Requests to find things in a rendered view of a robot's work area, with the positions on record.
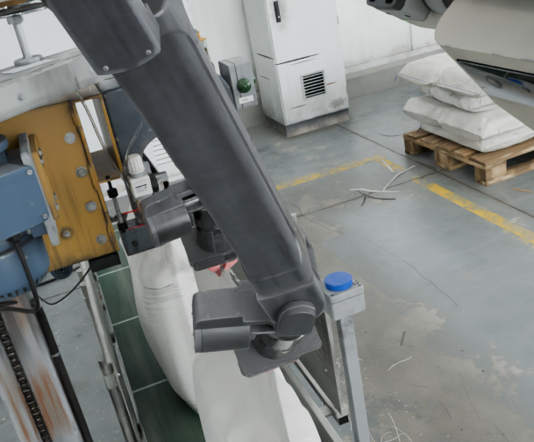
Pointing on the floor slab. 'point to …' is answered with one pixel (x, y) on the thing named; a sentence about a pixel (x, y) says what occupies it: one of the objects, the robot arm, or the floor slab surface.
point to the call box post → (352, 378)
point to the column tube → (27, 431)
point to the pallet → (494, 169)
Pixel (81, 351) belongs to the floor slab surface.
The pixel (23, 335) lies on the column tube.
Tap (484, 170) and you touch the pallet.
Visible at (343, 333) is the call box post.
